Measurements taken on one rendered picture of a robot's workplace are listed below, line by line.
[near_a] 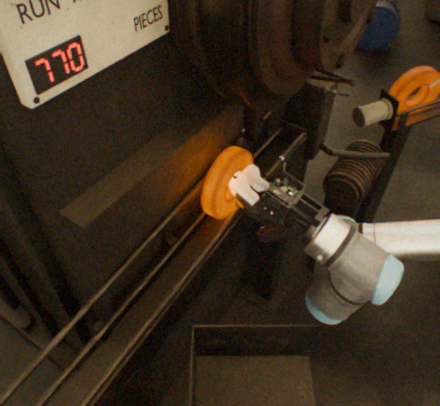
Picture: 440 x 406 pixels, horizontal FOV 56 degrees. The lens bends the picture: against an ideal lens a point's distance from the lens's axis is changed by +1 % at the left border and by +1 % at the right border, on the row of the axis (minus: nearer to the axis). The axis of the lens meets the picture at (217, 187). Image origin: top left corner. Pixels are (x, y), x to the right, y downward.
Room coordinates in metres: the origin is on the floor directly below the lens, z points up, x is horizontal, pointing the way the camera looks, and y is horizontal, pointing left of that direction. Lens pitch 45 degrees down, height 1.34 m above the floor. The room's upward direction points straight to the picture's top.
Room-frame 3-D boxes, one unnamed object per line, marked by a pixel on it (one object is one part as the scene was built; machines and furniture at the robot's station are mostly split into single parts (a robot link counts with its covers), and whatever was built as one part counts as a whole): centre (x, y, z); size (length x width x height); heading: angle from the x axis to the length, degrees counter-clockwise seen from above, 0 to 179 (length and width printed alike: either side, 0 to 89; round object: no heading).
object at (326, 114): (0.94, -0.25, 0.68); 0.11 x 0.08 x 0.24; 55
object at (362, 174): (0.94, -0.43, 0.27); 0.22 x 0.13 x 0.53; 145
